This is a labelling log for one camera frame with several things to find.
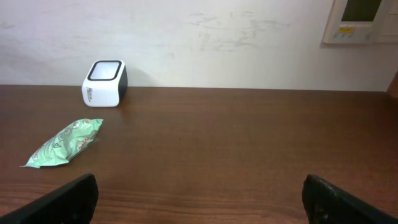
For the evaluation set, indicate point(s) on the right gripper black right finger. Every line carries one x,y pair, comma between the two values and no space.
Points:
326,203

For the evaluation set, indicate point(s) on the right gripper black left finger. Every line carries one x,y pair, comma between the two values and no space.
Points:
74,202

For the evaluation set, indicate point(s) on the teal green snack packet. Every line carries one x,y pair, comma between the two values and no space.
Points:
66,144

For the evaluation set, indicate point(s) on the white wall control panel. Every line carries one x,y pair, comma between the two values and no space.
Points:
362,22

